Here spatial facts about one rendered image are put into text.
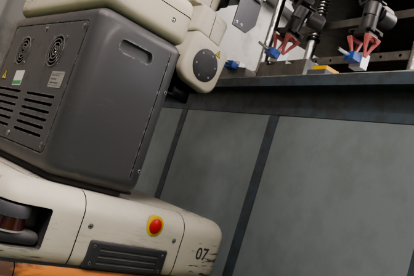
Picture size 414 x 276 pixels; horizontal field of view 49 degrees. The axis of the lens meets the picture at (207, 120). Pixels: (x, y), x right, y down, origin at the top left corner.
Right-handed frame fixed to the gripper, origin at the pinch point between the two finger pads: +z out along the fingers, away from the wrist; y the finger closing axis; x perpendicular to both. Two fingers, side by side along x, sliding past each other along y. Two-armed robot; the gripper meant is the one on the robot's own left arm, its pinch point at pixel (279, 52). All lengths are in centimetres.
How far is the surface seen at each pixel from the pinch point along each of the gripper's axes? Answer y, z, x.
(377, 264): -74, 52, -5
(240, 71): 10.8, 12.3, 4.5
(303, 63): -18.4, 4.2, 1.2
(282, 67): -8.1, 6.6, 0.9
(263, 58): 114, -30, -68
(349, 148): -53, 27, -1
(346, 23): 61, -61, -73
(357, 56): -30.3, -5.4, -8.1
